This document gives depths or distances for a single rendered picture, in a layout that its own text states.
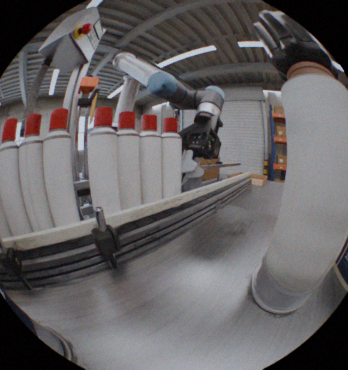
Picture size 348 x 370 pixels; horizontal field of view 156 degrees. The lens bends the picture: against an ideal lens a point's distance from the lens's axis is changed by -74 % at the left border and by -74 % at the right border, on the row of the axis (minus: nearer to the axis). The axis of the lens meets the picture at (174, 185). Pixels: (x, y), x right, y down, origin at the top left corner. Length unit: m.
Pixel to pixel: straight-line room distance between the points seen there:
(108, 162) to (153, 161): 0.09
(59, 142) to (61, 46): 0.27
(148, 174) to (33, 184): 0.21
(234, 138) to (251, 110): 1.15
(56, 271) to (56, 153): 0.17
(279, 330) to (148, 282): 0.15
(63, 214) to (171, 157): 0.23
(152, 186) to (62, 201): 0.17
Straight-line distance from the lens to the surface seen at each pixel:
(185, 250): 0.19
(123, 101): 0.71
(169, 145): 0.29
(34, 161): 0.22
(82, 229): 0.21
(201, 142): 0.32
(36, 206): 0.23
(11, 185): 0.23
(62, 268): 0.23
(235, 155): 4.49
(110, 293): 0.15
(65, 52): 0.41
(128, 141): 0.24
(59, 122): 0.22
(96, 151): 0.21
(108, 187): 0.21
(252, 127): 4.52
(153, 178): 0.27
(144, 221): 0.26
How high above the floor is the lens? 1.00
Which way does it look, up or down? 13 degrees down
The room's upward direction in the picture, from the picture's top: straight up
